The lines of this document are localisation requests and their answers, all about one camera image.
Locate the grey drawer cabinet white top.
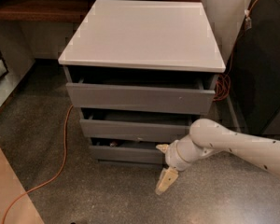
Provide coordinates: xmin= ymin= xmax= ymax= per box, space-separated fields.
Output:
xmin=58 ymin=0 xmax=226 ymax=166

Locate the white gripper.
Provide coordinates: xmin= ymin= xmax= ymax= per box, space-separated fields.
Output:
xmin=155 ymin=140 xmax=189 ymax=195

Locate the grey middle drawer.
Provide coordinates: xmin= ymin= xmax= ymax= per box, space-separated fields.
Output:
xmin=80 ymin=109 xmax=199 ymax=143

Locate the orange extension cable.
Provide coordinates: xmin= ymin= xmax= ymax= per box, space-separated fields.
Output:
xmin=1 ymin=105 xmax=75 ymax=224

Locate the grey drawer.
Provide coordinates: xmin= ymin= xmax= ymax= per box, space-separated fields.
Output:
xmin=66 ymin=82 xmax=215 ymax=115
xmin=80 ymin=109 xmax=199 ymax=143
xmin=90 ymin=138 xmax=164 ymax=165

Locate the copper red can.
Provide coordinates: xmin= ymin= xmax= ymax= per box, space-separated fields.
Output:
xmin=109 ymin=141 xmax=119 ymax=147

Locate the dark wooden shelf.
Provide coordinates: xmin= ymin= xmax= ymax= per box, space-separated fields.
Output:
xmin=0 ymin=0 xmax=202 ymax=24

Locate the dark grey side cabinet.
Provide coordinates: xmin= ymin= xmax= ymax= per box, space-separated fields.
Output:
xmin=226 ymin=0 xmax=280 ymax=142

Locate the grey bottom drawer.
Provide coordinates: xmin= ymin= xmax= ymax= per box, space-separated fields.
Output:
xmin=90 ymin=138 xmax=164 ymax=165

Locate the grey top drawer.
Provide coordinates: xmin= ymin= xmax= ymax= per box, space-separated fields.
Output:
xmin=66 ymin=82 xmax=215 ymax=115

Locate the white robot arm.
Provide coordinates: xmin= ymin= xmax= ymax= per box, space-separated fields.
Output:
xmin=155 ymin=119 xmax=280 ymax=195

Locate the orange coiled cable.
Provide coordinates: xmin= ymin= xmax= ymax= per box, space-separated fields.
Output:
xmin=212 ymin=0 xmax=280 ymax=102

